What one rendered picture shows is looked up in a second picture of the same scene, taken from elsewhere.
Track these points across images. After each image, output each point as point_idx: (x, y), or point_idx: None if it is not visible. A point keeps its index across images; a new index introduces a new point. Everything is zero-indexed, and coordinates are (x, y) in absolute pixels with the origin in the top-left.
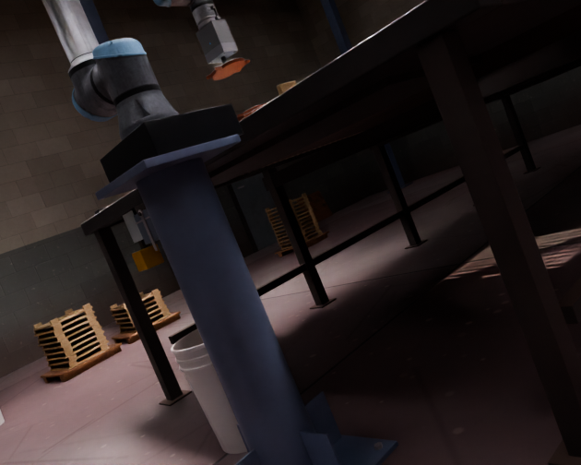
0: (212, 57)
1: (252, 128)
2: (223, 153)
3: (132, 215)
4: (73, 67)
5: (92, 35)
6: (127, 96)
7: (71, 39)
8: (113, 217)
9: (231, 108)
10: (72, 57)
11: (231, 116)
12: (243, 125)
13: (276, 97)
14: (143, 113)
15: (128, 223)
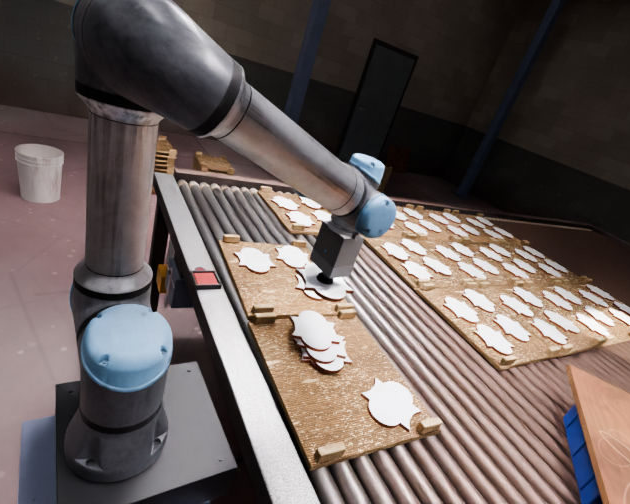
0: (316, 262)
1: (251, 469)
2: (227, 407)
3: (173, 247)
4: (75, 281)
5: (135, 249)
6: (89, 426)
7: (94, 246)
8: (165, 221)
9: (231, 473)
10: (86, 262)
11: (223, 481)
12: (249, 449)
13: (307, 456)
14: (97, 456)
15: (170, 244)
